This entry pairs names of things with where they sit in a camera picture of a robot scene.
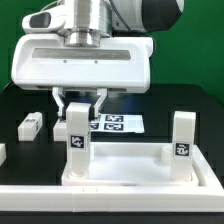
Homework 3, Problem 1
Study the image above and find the white L-shaped corner fence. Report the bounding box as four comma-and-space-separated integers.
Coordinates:
0, 143, 224, 212

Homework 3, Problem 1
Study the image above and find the white marker tag plate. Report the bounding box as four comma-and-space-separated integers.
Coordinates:
91, 114, 145, 133

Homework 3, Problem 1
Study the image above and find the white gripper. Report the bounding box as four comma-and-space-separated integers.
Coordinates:
11, 34, 154, 119

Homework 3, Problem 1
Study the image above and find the white block at left edge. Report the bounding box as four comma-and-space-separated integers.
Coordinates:
0, 143, 7, 166

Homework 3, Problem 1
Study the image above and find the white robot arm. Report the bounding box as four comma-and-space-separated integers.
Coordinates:
11, 0, 184, 117

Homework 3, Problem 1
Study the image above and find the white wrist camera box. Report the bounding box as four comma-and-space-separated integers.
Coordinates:
22, 7, 65, 35

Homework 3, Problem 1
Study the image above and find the white desk top tray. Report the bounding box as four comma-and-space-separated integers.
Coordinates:
61, 142, 199, 186

